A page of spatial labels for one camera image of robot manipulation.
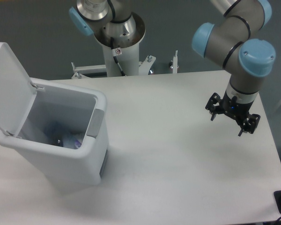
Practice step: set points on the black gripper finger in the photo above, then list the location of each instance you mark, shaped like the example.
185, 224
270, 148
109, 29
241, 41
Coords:
214, 105
248, 123

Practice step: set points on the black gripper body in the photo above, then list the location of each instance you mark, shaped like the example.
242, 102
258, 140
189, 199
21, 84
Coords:
235, 110

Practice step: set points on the clear plastic water bottle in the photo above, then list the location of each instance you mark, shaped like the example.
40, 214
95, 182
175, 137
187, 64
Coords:
61, 136

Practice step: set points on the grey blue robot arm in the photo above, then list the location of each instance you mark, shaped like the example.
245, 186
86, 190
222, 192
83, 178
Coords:
231, 46

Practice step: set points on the white plastic trash can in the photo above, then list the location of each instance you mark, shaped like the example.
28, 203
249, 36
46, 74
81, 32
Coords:
80, 110

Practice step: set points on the white trash can lid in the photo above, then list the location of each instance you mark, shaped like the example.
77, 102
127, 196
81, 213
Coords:
17, 92

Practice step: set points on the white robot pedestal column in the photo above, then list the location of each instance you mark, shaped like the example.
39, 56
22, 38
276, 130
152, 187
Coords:
120, 43

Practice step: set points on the white metal base frame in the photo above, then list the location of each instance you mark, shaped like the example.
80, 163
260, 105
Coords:
145, 68

